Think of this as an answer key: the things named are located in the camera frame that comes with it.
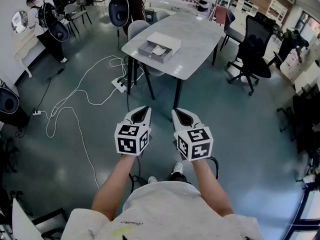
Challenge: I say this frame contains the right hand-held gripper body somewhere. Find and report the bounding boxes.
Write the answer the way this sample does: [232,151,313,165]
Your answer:
[173,125,214,162]

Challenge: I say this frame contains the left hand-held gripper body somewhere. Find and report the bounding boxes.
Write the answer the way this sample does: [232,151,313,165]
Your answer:
[114,118,153,157]

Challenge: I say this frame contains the white cardboard shoe box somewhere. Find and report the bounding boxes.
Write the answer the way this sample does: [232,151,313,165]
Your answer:
[137,31,182,65]

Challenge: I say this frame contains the person's right forearm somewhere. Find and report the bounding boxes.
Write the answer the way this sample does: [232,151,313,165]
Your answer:
[191,157,235,219]

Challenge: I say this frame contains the person's left forearm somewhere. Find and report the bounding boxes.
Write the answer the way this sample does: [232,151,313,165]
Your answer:
[91,155,138,222]

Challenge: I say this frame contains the large white power strip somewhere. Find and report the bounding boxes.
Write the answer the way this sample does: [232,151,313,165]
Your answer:
[110,77,128,94]

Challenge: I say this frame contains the person's black trousers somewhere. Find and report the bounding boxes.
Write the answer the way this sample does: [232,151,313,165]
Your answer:
[167,172,189,184]

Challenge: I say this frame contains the person's light grey shirt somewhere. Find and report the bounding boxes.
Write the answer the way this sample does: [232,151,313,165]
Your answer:
[60,180,264,240]

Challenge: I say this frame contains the grey marble table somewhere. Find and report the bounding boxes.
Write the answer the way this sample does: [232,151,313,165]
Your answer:
[121,11,226,111]

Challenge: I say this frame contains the black mesh office chair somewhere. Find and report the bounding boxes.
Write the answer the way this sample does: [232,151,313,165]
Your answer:
[226,11,278,96]

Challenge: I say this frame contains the dark grey side chair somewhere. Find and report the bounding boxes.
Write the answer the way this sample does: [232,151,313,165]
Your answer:
[219,8,245,52]

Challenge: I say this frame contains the black mesh waste bin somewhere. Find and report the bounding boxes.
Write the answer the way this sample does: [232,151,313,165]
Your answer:
[144,8,156,23]

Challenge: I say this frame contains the black wheeled chair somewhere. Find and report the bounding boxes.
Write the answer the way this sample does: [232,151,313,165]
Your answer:
[276,93,320,161]

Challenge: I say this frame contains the red chair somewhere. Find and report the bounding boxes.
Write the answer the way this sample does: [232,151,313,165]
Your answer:
[215,5,229,26]

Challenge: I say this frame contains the grey chair with black legs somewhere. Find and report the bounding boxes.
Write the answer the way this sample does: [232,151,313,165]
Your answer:
[63,3,93,36]

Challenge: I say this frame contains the white shelf cabinet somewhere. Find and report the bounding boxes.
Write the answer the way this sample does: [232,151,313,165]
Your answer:
[235,0,260,18]

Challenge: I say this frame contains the white dresser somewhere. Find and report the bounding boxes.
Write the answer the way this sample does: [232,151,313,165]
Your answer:
[13,28,47,79]

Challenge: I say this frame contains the dark backpack on stand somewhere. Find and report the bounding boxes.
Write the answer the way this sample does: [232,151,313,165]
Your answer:
[0,79,30,129]

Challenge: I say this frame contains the white board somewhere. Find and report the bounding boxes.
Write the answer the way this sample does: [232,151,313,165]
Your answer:
[11,197,44,240]

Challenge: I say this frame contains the white glass-door cabinet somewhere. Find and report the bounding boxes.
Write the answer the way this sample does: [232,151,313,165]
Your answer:
[265,0,289,23]

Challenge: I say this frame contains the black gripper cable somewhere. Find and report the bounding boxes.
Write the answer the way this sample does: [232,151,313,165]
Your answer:
[128,155,148,193]
[207,156,221,181]

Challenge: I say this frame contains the long white cable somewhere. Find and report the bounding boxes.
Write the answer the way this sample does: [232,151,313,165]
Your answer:
[49,54,131,121]
[39,105,101,191]

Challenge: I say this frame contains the thin black floor cable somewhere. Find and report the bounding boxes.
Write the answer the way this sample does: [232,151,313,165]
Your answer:
[14,67,65,138]

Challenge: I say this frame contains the round wall mirror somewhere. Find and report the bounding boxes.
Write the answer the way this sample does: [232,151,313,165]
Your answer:
[10,10,29,34]

